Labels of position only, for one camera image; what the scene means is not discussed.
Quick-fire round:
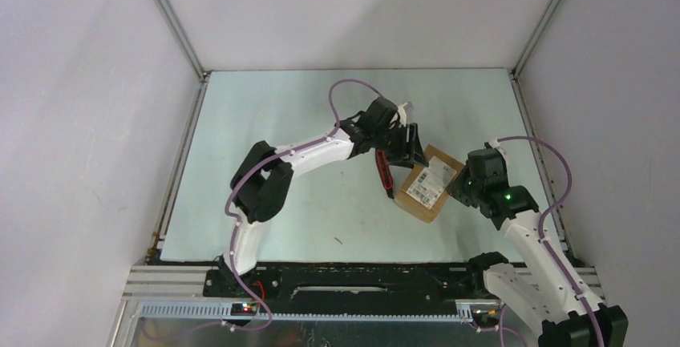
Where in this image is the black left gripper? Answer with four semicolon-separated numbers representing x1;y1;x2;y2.
372;123;429;170

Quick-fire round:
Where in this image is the red black utility knife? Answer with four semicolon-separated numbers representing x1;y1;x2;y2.
374;147;395;200

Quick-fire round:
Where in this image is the brown cardboard express box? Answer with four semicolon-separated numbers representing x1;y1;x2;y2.
394;144;463;223

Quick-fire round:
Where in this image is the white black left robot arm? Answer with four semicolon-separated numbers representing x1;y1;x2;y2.
222;97;428;296

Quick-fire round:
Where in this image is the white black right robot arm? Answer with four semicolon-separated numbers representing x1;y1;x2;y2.
447;147;629;346

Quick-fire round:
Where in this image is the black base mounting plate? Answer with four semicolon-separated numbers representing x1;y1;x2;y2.
203;261;494;317

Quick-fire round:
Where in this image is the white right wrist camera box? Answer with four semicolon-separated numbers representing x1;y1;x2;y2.
488;139;508;163

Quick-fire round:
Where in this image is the aluminium frame rail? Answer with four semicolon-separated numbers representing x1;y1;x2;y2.
109;262;604;346

